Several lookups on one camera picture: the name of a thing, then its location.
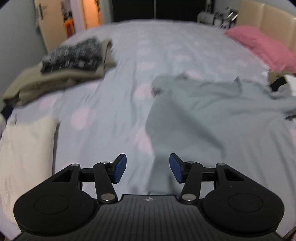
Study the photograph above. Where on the white shirt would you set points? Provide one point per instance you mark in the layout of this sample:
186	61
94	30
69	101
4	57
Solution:
291	85

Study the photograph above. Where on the small white cloth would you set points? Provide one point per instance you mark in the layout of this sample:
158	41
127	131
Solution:
265	74

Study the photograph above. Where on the pink pillow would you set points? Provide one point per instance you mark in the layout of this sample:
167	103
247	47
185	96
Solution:
261	46

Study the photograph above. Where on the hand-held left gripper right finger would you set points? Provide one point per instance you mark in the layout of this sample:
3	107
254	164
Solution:
176	168

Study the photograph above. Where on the dark patterned folded garment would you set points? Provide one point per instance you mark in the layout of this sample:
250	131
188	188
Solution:
69	56

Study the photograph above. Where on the black wardrobe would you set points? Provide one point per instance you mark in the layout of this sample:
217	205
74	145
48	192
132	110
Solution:
138	9

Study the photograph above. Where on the folded khaki pants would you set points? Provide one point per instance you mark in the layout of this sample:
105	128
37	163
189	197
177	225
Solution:
57	81

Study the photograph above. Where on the beige padded headboard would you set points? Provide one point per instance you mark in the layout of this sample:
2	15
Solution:
272	16

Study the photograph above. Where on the cream folded garment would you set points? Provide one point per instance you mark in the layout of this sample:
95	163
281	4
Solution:
25	157

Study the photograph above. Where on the grey long-sleeve shirt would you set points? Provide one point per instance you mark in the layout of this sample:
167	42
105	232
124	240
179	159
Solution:
196	115

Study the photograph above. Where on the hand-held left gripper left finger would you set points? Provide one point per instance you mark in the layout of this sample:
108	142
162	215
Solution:
119	169

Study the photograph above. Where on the cream door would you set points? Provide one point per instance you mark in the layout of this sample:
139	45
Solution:
53	30

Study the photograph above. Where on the grey pink-dotted bed cover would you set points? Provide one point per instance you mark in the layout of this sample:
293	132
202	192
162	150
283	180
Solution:
161	46

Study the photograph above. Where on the white nightstand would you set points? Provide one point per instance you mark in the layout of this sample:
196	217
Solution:
208	17

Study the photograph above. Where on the olive striped garment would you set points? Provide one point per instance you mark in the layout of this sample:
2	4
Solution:
276	74

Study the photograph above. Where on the black garment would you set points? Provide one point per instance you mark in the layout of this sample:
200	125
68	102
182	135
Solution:
278	84

